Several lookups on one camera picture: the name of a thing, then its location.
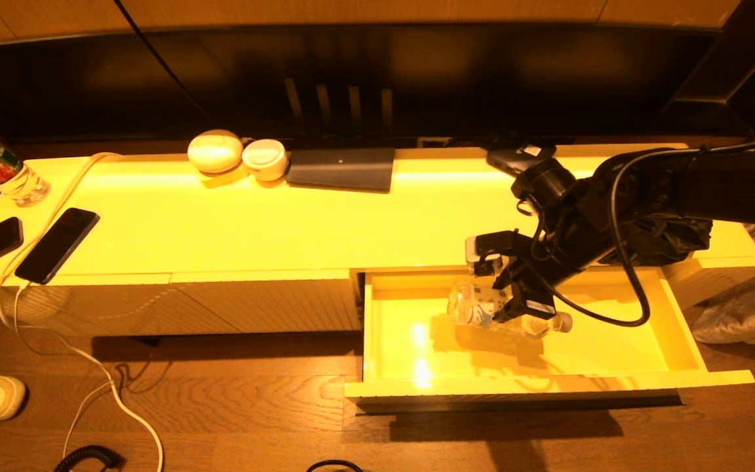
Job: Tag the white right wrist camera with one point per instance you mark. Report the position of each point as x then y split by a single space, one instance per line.
482 249

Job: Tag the black umbrella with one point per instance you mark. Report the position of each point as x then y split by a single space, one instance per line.
672 239

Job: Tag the dark wooden shelf unit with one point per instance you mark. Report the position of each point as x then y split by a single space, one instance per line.
744 65

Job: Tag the dark grey flat box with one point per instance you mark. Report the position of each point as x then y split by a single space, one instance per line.
341 168

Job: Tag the clear bottle with white cap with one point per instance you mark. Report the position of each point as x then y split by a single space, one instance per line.
476 307

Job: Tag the white round lidded cup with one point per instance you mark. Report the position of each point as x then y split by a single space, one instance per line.
265 158

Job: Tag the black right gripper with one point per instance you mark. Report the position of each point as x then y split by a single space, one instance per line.
531 292

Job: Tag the clear bottle with colourful label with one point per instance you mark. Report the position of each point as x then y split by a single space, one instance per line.
4 172

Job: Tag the black television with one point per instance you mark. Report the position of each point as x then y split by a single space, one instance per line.
482 72

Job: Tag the black smartphone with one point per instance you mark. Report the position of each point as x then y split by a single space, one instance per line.
56 244

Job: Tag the beige wooden cabinet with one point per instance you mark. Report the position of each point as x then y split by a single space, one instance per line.
286 229

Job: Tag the grey curtain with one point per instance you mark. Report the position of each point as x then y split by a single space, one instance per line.
744 314

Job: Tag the white oval case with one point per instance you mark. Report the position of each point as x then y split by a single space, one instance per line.
215 152

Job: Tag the cream white drawer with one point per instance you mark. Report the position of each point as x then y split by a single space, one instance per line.
404 354

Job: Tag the small black labelled device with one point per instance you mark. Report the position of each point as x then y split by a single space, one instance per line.
508 160

